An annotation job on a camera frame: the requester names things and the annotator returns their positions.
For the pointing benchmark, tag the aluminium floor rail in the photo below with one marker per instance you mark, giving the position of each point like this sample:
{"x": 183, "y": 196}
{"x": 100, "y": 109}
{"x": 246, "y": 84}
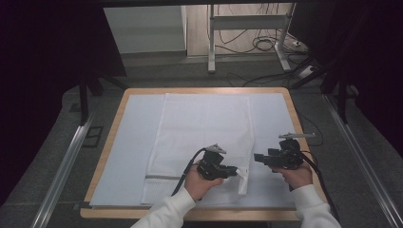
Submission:
{"x": 61, "y": 174}
{"x": 364, "y": 158}

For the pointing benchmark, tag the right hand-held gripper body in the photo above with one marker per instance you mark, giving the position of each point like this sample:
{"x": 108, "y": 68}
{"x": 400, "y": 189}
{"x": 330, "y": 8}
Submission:
{"x": 286, "y": 158}

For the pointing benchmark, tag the person's right hand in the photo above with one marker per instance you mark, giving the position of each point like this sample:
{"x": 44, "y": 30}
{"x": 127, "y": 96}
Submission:
{"x": 297, "y": 177}

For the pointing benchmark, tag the white power strip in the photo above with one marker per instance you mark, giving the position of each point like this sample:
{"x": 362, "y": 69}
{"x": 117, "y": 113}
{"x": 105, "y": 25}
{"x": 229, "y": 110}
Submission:
{"x": 306, "y": 71}

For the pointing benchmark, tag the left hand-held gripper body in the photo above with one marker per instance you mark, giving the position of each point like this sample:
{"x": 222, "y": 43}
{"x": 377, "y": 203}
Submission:
{"x": 209, "y": 166}

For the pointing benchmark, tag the person's left hand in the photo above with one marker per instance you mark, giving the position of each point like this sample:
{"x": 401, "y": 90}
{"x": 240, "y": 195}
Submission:
{"x": 198, "y": 185}

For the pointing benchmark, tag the black stand legs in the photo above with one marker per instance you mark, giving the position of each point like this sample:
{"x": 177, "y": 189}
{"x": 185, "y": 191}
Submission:
{"x": 342, "y": 104}
{"x": 84, "y": 101}

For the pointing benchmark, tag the white metal desk frame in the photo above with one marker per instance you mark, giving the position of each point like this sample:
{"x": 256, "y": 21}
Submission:
{"x": 247, "y": 22}

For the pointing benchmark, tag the white cabinet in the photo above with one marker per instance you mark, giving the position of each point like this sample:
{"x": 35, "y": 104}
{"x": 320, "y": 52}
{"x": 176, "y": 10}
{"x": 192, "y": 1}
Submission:
{"x": 144, "y": 30}

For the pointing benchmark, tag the dark curtain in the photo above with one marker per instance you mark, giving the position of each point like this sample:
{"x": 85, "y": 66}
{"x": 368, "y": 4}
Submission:
{"x": 377, "y": 63}
{"x": 41, "y": 79}

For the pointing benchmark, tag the wooden-edged work table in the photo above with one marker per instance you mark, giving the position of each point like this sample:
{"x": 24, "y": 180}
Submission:
{"x": 133, "y": 136}

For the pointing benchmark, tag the grey tape piece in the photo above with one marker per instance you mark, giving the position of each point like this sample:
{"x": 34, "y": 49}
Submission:
{"x": 81, "y": 205}

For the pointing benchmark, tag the white cloth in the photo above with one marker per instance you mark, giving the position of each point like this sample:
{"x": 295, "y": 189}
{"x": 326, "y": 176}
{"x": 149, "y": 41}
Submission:
{"x": 199, "y": 133}

